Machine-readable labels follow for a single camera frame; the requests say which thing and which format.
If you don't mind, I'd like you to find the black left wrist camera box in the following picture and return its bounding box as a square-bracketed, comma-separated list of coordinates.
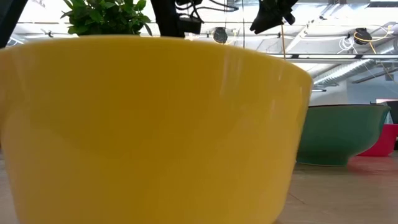
[177, 14, 205, 35]

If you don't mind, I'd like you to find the patterned bowl with teal outside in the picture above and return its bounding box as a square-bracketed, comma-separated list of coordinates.
[295, 104, 392, 167]

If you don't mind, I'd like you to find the silver ceiling duct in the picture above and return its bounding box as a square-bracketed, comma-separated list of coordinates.
[312, 46, 398, 88]

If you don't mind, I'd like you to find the green leafy plant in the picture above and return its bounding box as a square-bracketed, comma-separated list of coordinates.
[60, 0, 153, 37]

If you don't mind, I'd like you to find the black ceiling cable reel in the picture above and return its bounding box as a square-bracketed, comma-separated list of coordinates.
[213, 27, 229, 44]
[354, 27, 373, 45]

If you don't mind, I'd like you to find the yellow hanging cable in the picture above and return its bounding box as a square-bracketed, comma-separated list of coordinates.
[280, 24, 287, 60]

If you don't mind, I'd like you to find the yellow mini bowl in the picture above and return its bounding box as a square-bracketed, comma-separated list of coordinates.
[0, 35, 314, 224]

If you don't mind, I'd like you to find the red mini bowl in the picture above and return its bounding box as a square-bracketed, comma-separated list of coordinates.
[357, 123, 398, 157]

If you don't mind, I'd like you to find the black hanging cable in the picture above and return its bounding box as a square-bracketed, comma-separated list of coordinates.
[241, 0, 246, 49]

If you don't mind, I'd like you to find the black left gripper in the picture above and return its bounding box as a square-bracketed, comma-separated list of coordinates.
[150, 0, 187, 38]

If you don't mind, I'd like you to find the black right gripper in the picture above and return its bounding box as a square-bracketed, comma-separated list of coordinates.
[249, 0, 299, 35]

